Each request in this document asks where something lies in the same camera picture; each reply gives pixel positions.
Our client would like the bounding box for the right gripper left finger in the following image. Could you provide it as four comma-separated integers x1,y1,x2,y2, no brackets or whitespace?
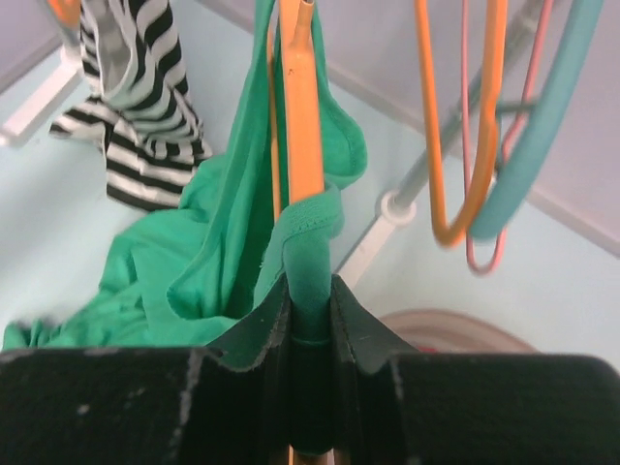
1,280,291,464

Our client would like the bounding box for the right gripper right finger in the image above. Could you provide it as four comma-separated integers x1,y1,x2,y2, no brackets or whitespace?
330,278,619,464

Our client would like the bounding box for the green tank top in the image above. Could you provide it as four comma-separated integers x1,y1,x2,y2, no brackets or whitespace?
2,1,366,448

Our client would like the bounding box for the orange hanger front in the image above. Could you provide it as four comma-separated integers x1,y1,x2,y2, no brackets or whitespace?
265,0,326,465

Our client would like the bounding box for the pink thin hanger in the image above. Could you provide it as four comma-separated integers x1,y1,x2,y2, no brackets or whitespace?
459,0,556,275

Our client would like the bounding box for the black white striped tank top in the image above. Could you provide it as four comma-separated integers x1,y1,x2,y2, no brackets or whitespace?
49,1,212,211

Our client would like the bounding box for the orange hanger with striped top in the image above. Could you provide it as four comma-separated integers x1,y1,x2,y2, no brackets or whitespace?
47,0,81,28

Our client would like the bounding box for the teal hanger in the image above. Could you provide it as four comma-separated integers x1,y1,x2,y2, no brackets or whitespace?
469,0,603,241

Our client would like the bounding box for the brown plastic laundry basket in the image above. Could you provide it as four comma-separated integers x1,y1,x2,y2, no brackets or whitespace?
380,309,537,354

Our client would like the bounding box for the metal clothes rack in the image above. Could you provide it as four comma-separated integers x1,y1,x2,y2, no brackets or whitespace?
1,1,554,286

